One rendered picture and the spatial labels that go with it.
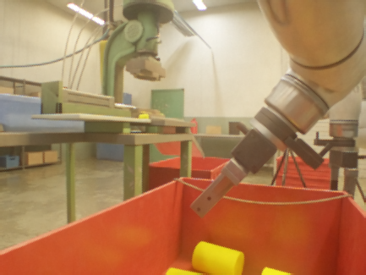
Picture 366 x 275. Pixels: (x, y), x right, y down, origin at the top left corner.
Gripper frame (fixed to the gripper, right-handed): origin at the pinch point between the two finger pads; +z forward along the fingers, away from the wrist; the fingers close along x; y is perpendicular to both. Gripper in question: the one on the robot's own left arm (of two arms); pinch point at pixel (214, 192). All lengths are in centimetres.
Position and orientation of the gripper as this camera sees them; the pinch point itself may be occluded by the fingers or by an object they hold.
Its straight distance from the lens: 45.9
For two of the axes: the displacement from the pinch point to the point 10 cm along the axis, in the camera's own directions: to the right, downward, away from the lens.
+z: -6.3, 7.4, 2.3
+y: -7.1, -6.7, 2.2
